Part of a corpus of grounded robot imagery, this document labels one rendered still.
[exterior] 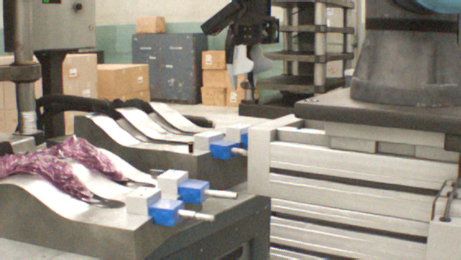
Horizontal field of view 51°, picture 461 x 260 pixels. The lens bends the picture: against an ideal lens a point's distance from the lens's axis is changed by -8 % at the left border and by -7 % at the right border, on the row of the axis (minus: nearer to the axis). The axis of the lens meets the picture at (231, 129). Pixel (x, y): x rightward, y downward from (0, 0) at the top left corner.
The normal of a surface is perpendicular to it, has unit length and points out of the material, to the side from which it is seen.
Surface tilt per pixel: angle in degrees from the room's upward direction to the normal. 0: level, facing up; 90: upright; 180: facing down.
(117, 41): 90
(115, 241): 90
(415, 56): 72
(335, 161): 90
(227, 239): 90
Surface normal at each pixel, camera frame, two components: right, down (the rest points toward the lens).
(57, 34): 0.82, 0.11
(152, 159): -0.58, 0.15
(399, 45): -0.52, -0.14
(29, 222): -0.31, 0.18
